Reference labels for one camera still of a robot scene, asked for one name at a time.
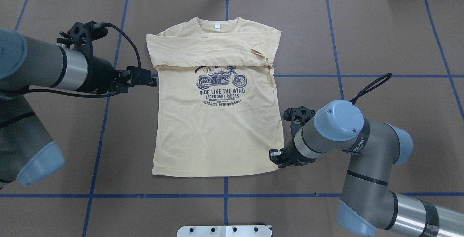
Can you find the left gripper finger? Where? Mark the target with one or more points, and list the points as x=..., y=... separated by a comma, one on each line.
x=141, y=77

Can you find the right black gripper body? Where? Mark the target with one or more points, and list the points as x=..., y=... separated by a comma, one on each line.
x=291, y=153

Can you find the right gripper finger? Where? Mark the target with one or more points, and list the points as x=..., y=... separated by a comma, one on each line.
x=275, y=156

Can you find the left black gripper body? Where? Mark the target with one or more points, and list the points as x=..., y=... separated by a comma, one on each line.
x=100, y=75

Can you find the yellow long sleeve shirt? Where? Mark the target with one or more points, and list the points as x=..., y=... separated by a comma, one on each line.
x=218, y=111

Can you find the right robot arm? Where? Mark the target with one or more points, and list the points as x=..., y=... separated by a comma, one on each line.
x=366, y=204

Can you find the white camera mast pedestal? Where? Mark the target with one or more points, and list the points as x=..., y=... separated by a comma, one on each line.
x=226, y=231

